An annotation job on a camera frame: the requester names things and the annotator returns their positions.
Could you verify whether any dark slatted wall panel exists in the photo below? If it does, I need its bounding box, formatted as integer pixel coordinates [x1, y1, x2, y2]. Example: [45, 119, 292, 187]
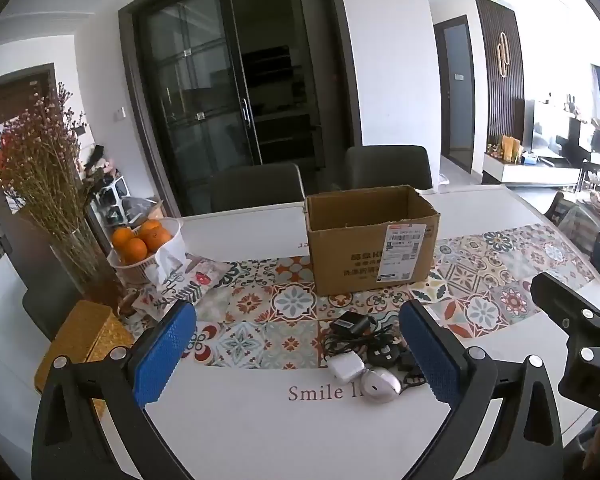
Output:
[475, 0, 526, 161]

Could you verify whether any glass vase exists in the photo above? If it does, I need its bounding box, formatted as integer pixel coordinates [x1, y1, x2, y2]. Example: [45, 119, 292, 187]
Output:
[50, 220, 123, 306]

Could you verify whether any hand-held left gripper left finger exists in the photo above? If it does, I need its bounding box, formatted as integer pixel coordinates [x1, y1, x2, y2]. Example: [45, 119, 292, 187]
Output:
[31, 299, 198, 480]

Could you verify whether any yellow woven box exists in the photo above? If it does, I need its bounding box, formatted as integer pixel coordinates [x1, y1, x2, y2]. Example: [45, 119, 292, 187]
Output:
[34, 300, 136, 421]

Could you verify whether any white low cabinet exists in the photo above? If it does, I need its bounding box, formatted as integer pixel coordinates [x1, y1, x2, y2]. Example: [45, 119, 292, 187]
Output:
[482, 152, 581, 186]

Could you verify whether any dried flower bunch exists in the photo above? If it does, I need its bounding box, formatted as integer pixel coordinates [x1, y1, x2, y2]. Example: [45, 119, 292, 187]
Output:
[0, 82, 98, 241]

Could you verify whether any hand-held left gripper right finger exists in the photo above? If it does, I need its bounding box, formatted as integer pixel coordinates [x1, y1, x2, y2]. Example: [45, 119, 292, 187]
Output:
[398, 301, 566, 480]

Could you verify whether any dark interior door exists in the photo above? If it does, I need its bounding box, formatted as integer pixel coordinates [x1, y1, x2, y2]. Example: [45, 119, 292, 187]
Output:
[434, 15, 476, 175]

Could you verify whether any black cable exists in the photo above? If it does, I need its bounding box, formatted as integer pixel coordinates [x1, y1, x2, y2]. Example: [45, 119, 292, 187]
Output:
[397, 357, 427, 391]

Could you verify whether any black power adapter with cable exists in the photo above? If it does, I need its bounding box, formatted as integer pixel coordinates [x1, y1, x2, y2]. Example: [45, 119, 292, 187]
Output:
[322, 311, 406, 361]

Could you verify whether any brown wooden entry door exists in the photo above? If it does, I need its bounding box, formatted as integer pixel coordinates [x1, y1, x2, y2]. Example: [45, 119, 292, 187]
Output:
[0, 62, 57, 261]

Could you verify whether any white charger plug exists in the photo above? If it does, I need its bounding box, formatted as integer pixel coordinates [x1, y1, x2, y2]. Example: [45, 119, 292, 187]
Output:
[327, 355, 366, 382]

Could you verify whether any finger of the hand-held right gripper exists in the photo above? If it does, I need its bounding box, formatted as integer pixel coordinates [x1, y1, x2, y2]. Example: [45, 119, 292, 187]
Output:
[530, 272, 600, 357]

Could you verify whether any brown cardboard box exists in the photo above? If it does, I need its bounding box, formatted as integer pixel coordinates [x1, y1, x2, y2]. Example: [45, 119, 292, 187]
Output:
[304, 185, 441, 297]

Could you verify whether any dark grey dining chair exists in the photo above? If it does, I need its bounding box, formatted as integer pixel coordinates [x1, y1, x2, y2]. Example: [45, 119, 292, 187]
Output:
[344, 145, 433, 192]
[209, 162, 306, 216]
[22, 280, 81, 341]

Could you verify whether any black computer mouse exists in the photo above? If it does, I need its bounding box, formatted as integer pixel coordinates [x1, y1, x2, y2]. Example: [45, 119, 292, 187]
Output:
[369, 344, 401, 367]

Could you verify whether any white fruit basket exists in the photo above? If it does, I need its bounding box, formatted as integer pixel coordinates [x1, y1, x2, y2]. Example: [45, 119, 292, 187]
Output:
[106, 217, 187, 286]

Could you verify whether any silver computer mouse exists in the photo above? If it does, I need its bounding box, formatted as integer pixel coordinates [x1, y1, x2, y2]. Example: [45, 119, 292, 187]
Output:
[361, 367, 402, 405]

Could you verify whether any white shoe rack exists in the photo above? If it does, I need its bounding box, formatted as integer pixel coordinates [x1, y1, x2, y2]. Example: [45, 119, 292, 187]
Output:
[87, 175, 131, 226]

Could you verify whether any leaf-print fabric tissue cover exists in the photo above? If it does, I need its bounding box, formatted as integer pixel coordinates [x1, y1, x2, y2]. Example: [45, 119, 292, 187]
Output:
[132, 232, 236, 317]

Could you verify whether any patterned tile-print table runner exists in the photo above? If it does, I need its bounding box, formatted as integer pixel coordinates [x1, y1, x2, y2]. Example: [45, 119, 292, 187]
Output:
[130, 222, 597, 371]

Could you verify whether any chair with patterned cushion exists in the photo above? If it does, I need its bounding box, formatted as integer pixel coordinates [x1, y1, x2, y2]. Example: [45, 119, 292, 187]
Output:
[545, 191, 600, 257]

